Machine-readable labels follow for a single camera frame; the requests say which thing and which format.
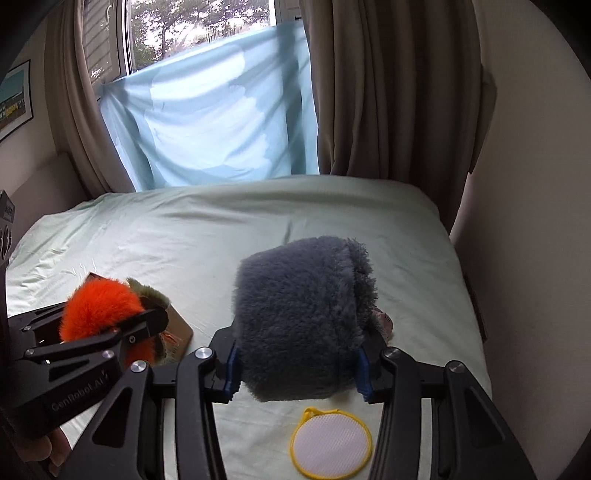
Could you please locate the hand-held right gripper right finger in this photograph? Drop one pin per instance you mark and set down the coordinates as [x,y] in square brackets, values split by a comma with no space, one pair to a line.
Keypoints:
[363,374]

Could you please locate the olive green furry toy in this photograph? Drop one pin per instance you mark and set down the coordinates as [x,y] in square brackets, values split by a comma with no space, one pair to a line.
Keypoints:
[147,295]

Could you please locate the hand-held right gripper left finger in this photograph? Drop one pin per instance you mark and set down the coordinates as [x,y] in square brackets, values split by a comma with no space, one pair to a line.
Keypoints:
[231,369]

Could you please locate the light blue cloth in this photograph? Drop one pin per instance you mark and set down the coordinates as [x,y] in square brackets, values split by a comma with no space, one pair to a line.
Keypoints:
[207,124]

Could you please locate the bed with pale green sheet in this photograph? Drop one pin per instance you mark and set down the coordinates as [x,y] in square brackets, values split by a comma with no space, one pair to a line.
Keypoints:
[194,230]

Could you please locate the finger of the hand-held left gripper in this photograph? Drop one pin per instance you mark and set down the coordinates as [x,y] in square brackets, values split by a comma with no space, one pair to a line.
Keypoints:
[37,318]
[138,323]

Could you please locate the grey fluffy plush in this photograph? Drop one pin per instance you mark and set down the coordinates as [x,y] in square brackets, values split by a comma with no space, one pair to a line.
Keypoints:
[300,318]

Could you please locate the brown cardboard card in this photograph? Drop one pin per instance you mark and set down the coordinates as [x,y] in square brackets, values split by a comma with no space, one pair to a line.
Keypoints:
[178,325]

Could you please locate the orange furry toy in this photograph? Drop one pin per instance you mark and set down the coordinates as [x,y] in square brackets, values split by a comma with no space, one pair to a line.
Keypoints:
[99,304]

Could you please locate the beige headboard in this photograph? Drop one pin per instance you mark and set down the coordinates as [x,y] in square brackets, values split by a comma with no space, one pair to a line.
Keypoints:
[51,184]

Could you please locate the beige curtain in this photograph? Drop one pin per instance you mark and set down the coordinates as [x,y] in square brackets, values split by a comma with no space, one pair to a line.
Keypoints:
[74,92]
[392,92]

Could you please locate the person's left hand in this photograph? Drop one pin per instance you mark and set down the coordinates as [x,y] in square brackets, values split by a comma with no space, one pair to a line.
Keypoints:
[51,450]

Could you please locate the wall poster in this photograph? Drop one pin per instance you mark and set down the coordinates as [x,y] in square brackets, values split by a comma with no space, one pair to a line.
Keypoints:
[14,101]

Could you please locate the yellow rimmed white mesh pad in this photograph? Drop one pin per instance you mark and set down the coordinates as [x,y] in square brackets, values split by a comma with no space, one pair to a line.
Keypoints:
[331,442]

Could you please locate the window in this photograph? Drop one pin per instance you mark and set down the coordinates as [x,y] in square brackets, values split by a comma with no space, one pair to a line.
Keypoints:
[194,32]

